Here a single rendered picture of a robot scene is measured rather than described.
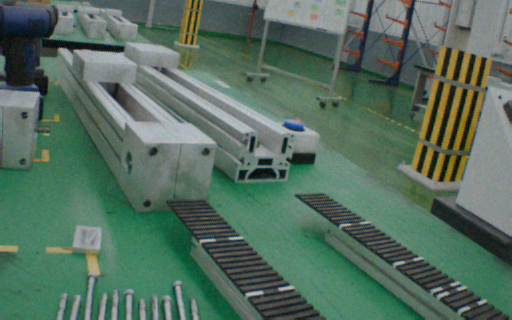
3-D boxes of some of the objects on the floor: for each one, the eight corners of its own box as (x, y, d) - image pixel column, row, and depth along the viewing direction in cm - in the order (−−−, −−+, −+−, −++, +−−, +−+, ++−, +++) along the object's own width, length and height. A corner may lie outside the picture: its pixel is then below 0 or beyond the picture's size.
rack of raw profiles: (330, 67, 1206) (346, -17, 1145) (358, 72, 1243) (374, -9, 1183) (414, 99, 920) (438, -9, 860) (445, 104, 958) (467, 2, 898)
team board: (241, 80, 710) (265, -49, 657) (265, 81, 745) (289, -42, 691) (319, 108, 610) (349, -43, 556) (342, 108, 644) (371, -34, 591)
